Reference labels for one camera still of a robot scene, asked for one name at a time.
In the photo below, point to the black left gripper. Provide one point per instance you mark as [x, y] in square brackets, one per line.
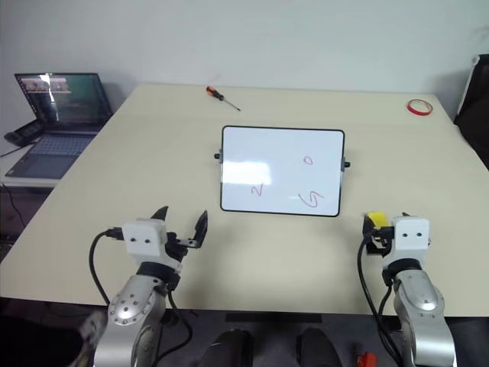
[177, 246]

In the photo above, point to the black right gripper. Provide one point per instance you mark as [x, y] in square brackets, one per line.
[378, 244]

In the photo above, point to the yellow sponge eraser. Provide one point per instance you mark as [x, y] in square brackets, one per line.
[379, 218]

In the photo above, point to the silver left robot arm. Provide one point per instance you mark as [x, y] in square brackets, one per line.
[126, 302]

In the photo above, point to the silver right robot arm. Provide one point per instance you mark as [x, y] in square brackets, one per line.
[420, 302]

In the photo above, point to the red tape roll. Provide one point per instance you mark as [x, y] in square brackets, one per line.
[416, 112]

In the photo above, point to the small black-framed whiteboard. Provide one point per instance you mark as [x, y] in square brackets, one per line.
[282, 164]

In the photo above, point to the orange and black screwdriver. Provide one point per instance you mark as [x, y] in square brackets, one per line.
[212, 91]

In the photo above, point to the dark rounded shape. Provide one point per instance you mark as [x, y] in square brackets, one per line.
[319, 349]
[227, 349]

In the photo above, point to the small red object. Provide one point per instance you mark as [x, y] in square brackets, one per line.
[366, 357]

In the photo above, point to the black office chair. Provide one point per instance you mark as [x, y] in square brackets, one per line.
[477, 114]

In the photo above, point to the open grey laptop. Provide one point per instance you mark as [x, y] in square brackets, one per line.
[65, 99]

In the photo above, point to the black desk phone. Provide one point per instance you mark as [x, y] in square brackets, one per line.
[21, 134]

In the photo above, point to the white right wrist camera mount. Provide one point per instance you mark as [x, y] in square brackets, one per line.
[410, 241]

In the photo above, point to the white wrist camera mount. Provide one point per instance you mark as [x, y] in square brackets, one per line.
[143, 237]
[410, 241]

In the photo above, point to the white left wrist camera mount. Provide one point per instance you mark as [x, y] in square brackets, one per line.
[143, 237]

